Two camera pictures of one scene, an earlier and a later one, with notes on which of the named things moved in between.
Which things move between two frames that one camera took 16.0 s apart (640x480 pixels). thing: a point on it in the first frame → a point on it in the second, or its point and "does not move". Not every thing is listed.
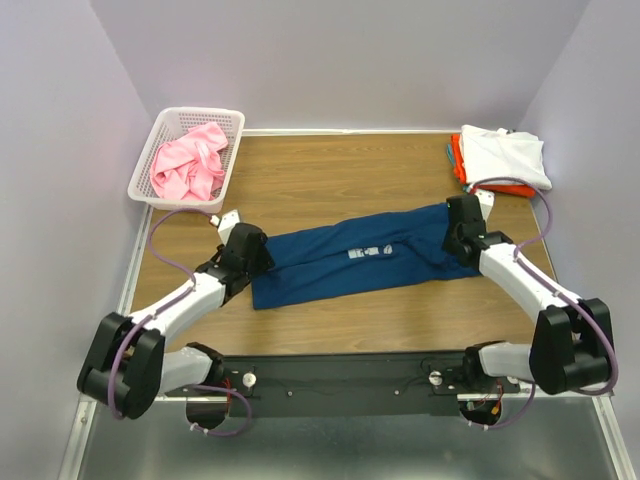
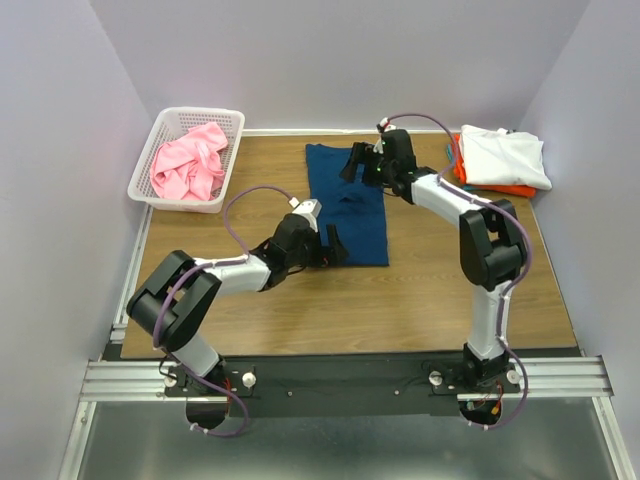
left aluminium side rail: (126, 291) does not move
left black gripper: (265, 259) → (337, 253)
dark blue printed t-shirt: (395, 248) → (354, 207)
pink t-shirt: (189, 167) does not move
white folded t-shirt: (500, 154) does not move
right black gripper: (446, 243) → (358, 152)
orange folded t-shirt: (457, 148) does not move
